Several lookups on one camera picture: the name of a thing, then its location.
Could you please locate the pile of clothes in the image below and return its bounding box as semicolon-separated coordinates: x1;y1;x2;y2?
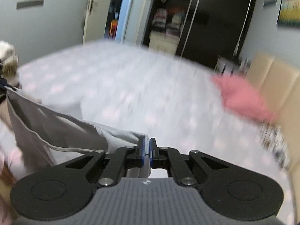
0;41;20;88

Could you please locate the pink pillow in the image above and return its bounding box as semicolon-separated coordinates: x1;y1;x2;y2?
211;74;277;123

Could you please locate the white nightstand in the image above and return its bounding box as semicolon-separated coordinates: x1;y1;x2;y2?
214;56;250;75

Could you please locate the beige padded headboard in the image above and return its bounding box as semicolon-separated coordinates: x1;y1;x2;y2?
246;52;299;223

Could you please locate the grey long-sleeve garment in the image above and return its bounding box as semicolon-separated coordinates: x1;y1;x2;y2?
7;88;149;173

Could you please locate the white door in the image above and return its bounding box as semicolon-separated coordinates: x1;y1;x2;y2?
83;0;111;43

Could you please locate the cream storage box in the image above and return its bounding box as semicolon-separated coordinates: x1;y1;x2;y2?
149;31;179;55

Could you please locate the dark wardrobe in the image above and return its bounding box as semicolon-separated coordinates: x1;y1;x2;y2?
142;0;256;69

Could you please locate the framed wall picture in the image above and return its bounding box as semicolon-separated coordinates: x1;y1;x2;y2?
277;0;300;29

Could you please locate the grey pink-dotted bed sheet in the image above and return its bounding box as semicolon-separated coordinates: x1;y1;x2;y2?
18;40;296;224

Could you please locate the patterned black-white cloth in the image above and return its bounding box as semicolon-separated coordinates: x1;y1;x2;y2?
260;123;290;170

